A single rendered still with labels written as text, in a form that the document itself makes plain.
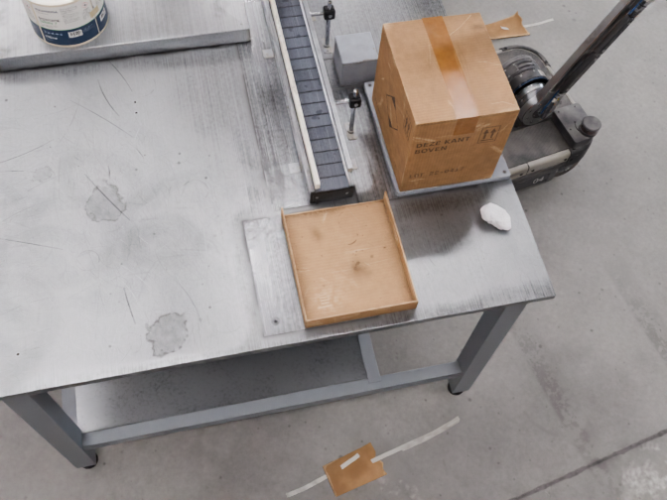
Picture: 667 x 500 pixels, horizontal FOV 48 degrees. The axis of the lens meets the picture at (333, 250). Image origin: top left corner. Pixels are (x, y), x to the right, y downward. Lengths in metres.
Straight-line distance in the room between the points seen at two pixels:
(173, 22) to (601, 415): 1.82
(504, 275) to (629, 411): 1.04
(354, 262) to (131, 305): 0.52
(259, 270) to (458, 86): 0.61
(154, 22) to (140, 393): 1.06
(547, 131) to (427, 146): 1.20
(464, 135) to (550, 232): 1.26
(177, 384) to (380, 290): 0.82
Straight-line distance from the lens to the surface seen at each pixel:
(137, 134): 2.02
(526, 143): 2.84
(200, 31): 2.16
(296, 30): 2.15
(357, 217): 1.85
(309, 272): 1.77
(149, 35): 2.16
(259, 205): 1.86
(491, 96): 1.75
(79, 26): 2.13
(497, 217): 1.88
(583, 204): 3.06
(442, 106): 1.70
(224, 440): 2.50
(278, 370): 2.32
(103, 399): 2.36
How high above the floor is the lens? 2.41
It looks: 61 degrees down
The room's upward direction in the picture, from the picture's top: 6 degrees clockwise
